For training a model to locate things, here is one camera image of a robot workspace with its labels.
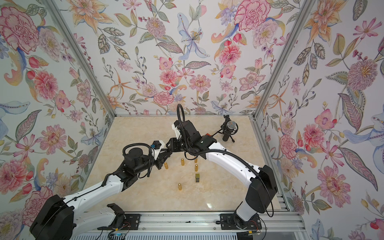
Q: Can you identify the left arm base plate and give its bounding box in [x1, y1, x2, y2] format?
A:
[108, 214, 141, 231]

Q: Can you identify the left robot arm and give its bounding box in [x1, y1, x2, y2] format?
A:
[30, 141, 173, 240]

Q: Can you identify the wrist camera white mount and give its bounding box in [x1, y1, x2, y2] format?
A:
[172, 121, 182, 140]
[151, 141, 166, 160]

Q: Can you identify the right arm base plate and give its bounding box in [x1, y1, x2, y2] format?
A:
[216, 214, 263, 231]

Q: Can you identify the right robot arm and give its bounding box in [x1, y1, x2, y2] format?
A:
[168, 104, 278, 229]

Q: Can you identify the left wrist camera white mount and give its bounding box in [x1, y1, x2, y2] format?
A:
[151, 141, 166, 160]

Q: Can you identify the aluminium front rail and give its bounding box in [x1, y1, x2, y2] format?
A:
[68, 211, 307, 233]

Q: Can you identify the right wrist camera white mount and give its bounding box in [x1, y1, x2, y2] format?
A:
[172, 121, 182, 140]

